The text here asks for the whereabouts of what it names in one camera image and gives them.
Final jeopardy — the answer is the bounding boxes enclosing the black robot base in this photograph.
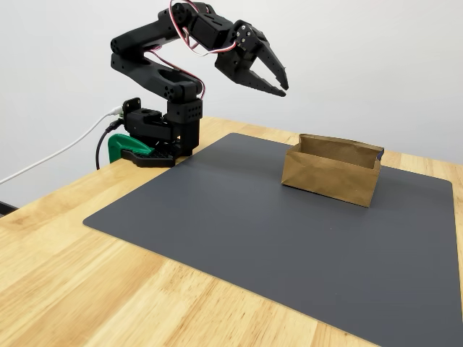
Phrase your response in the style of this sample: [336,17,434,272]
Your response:
[120,96,182,169]

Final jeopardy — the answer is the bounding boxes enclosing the brown paper bag tray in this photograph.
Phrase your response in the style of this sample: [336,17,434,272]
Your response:
[281,133,385,209]

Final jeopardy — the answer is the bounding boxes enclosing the green clamp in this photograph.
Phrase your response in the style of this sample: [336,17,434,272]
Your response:
[108,133,156,164]

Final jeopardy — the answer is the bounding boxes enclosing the grey mat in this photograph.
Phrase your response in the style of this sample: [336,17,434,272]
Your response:
[82,132,459,347]

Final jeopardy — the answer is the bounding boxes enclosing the red white black servo cable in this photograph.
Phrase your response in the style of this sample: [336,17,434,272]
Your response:
[169,0,198,41]
[143,49,208,100]
[182,27,239,58]

